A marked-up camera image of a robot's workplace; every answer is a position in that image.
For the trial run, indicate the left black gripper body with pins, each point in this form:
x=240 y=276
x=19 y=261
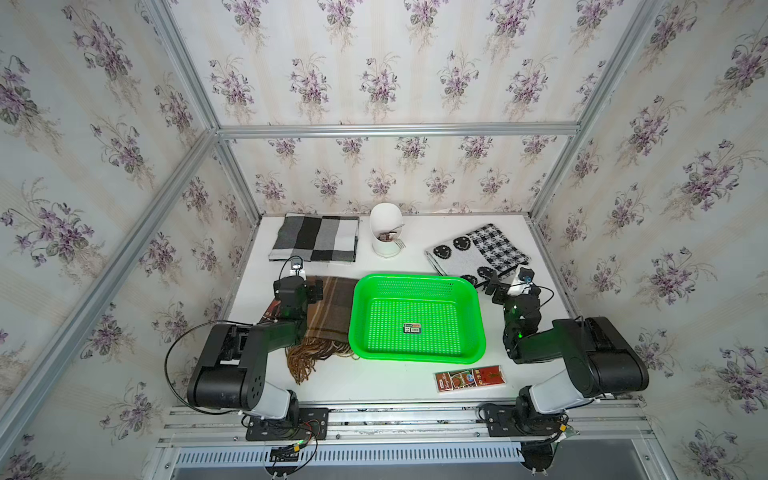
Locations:
x=312 y=290

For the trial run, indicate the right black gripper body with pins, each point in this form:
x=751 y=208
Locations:
x=501 y=288

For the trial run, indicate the brown plaid fringed scarf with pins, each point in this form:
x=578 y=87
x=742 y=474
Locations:
x=328 y=329

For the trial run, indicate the black white checkered scarf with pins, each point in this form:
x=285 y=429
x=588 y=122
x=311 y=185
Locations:
x=316 y=238

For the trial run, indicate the green plastic basket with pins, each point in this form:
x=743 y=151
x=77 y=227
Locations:
x=447 y=308

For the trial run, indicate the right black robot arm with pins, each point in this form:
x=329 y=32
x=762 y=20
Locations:
x=597 y=359

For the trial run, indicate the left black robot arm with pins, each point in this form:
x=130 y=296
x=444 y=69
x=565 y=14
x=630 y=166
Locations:
x=231 y=370

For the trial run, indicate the red snack packet left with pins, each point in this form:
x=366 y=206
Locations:
x=271 y=312

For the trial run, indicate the red flat packet front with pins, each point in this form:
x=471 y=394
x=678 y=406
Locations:
x=469 y=379

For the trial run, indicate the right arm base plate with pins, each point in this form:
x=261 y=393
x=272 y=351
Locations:
x=520 y=421

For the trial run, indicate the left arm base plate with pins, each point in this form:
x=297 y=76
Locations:
x=288 y=423

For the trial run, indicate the aluminium front rail frame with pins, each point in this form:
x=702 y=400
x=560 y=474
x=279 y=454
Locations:
x=394 y=433

